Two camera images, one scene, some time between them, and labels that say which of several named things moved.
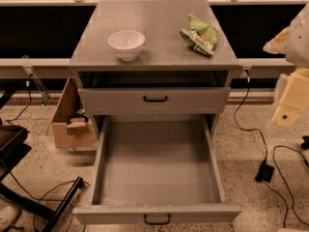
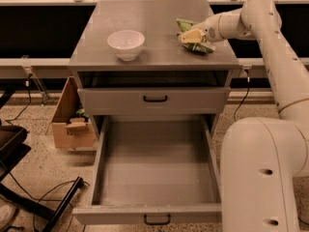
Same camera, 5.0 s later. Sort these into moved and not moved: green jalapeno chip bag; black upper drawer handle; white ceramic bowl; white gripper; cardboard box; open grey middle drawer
Moved: white gripper; green jalapeno chip bag
Not moved: cardboard box; open grey middle drawer; white ceramic bowl; black upper drawer handle
